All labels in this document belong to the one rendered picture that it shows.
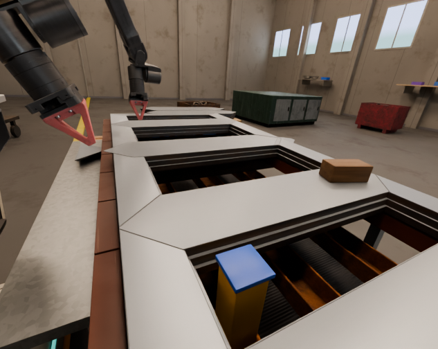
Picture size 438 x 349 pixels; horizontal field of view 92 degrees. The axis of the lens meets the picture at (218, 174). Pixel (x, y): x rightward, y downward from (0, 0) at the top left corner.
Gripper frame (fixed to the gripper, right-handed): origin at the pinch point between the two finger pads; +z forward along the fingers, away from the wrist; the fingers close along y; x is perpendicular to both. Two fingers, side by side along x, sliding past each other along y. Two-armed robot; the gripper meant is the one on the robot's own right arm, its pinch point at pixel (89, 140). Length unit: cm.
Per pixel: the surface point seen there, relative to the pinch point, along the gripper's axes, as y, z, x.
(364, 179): -17, 39, -55
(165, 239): -17.6, 15.3, -3.0
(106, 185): 14.5, 15.7, 6.3
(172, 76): 1085, 143, -295
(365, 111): 323, 334, -583
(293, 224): -21.7, 27.4, -24.9
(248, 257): -28.2, 17.1, -12.0
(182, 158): 22.8, 24.2, -16.7
